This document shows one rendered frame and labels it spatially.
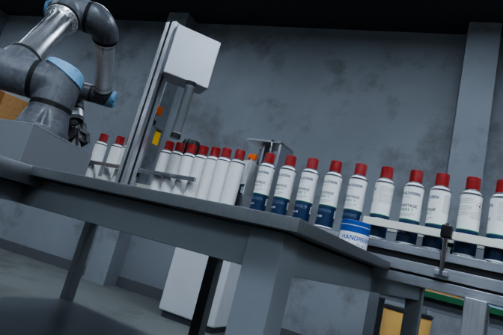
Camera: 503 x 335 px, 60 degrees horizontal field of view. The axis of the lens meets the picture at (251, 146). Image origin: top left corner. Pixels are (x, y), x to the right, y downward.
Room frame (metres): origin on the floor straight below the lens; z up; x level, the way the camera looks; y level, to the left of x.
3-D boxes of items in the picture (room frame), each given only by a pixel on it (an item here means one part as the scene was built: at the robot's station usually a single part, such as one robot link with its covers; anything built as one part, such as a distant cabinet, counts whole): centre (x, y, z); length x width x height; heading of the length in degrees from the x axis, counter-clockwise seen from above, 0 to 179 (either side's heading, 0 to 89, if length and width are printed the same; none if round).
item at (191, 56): (1.51, 0.30, 1.38); 0.17 x 0.10 x 0.19; 113
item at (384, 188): (1.18, -0.38, 0.98); 0.05 x 0.05 x 0.20
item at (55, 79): (1.25, 0.60, 1.10); 0.13 x 0.12 x 0.14; 98
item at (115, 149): (1.76, 0.52, 0.98); 0.05 x 0.05 x 0.20
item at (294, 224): (1.79, 0.40, 0.82); 2.10 x 1.50 x 0.02; 58
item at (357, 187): (1.22, -0.32, 0.98); 0.05 x 0.05 x 0.20
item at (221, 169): (1.47, 0.08, 0.98); 0.05 x 0.05 x 0.20
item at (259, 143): (1.50, -0.06, 1.14); 0.14 x 0.11 x 0.01; 58
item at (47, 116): (1.25, 0.59, 0.98); 0.15 x 0.15 x 0.10
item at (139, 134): (1.50, 0.39, 1.17); 0.04 x 0.04 x 0.67; 58
